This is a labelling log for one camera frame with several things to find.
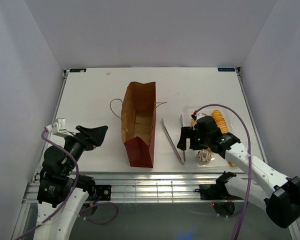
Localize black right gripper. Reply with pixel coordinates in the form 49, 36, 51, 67
177, 126, 210, 151

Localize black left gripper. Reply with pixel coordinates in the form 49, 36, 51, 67
62, 124, 108, 175

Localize metal serving tongs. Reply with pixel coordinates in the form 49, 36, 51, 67
161, 118, 186, 166

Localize long ridged orange bread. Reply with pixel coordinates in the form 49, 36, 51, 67
211, 109, 237, 168

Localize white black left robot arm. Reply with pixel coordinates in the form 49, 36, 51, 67
33, 123, 111, 240

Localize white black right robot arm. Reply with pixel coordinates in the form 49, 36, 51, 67
177, 116, 300, 229

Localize orange bagel bread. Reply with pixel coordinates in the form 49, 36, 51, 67
191, 118, 196, 127

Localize red brown paper bag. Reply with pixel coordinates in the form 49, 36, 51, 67
115, 81, 166, 169

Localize white chocolate drizzled donut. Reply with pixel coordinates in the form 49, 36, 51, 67
196, 149, 212, 166

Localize clear plastic tray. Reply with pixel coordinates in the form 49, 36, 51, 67
182, 104, 242, 172

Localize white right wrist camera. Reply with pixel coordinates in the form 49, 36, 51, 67
191, 112, 207, 120

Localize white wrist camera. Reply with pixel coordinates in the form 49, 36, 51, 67
191, 112, 207, 120
44, 118, 75, 138

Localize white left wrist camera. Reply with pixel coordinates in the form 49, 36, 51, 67
44, 118, 75, 138

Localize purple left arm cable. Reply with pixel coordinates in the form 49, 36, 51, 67
13, 127, 120, 240

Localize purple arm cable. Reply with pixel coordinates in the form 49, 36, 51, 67
13, 127, 120, 240
192, 103, 252, 240

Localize aluminium frame rail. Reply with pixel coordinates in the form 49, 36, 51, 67
22, 172, 291, 205

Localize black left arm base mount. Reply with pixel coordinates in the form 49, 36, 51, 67
88, 185, 112, 201

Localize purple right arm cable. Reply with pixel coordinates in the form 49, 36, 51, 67
192, 103, 252, 240

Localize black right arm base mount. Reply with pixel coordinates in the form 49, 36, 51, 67
194, 171, 242, 200

